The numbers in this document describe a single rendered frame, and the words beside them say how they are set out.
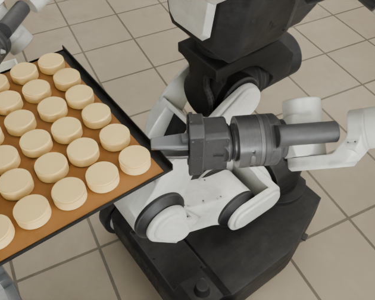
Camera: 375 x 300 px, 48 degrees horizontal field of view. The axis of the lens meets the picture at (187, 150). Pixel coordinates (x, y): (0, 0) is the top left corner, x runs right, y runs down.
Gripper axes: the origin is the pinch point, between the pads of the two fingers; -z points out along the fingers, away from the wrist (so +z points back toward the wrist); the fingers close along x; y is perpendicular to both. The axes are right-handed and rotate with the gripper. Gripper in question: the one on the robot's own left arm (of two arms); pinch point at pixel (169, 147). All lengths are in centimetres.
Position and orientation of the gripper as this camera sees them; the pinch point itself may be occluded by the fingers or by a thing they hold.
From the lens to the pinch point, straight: 70.1
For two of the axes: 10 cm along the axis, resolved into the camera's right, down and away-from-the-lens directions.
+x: 0.0, -6.7, -7.5
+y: 1.1, 7.4, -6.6
